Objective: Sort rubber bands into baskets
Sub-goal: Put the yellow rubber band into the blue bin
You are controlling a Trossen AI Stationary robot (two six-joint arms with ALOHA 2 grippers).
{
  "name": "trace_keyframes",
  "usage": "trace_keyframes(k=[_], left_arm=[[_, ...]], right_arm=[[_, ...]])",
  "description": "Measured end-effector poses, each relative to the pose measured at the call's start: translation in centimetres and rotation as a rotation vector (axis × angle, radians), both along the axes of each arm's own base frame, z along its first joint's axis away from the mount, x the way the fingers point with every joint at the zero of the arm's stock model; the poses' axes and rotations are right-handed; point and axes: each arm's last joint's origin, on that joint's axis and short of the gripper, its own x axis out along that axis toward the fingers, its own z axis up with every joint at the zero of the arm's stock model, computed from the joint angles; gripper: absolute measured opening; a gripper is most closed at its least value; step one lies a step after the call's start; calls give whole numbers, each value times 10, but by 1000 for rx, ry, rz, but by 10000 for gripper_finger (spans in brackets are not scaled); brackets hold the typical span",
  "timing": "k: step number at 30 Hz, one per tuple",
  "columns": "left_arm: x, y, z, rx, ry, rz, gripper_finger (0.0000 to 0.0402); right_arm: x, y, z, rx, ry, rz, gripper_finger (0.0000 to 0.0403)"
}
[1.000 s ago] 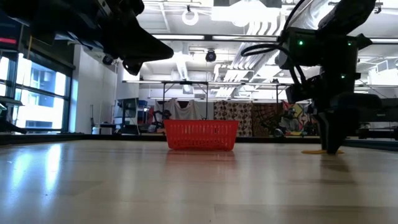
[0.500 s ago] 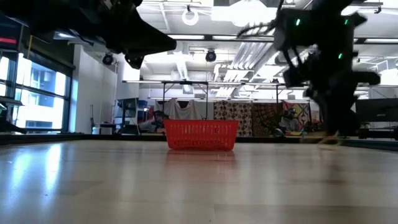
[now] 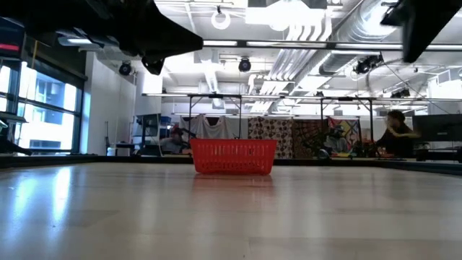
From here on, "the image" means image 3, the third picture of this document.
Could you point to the long ceiling light strip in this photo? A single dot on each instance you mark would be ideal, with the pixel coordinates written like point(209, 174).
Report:
point(220, 43)
point(79, 41)
point(368, 46)
point(445, 47)
point(285, 43)

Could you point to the dark grey desk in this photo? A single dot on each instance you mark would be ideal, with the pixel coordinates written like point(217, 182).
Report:
point(11, 117)

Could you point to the red plastic basket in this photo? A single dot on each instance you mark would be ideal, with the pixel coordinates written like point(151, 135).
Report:
point(234, 155)

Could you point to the black computer monitor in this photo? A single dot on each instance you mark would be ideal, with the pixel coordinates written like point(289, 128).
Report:
point(436, 128)

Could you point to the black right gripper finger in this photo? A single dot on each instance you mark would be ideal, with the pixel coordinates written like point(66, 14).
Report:
point(415, 39)

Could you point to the person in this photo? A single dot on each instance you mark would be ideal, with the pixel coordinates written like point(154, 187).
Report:
point(173, 142)
point(397, 139)
point(337, 141)

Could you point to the brown patterned cloth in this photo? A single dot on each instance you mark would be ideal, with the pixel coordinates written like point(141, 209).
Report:
point(270, 131)

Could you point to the black ceiling spotlights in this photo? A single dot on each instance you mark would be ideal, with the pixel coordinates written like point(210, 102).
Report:
point(368, 64)
point(400, 93)

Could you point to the black metal rack frame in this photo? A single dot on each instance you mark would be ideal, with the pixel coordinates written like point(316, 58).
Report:
point(214, 96)
point(346, 98)

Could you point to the black metal table frame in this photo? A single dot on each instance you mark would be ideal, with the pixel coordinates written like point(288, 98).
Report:
point(108, 160)

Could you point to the monitor with red button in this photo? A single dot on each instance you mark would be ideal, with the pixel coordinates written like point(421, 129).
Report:
point(9, 47)

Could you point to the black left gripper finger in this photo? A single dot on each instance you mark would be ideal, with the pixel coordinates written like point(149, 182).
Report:
point(177, 39)
point(153, 66)

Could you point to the blue storage box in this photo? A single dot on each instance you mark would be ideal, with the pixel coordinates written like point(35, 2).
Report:
point(166, 120)

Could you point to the large window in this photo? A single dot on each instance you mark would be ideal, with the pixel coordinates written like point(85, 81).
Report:
point(47, 104)

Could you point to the black monitor cart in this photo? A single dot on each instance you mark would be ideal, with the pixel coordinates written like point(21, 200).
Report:
point(148, 124)

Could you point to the dark orange patterned cloth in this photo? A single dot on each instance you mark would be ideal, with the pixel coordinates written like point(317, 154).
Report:
point(308, 135)

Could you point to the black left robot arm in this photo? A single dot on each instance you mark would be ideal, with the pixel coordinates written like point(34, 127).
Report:
point(54, 18)

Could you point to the white hanging cloth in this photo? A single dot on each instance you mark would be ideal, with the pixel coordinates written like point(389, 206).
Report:
point(204, 126)

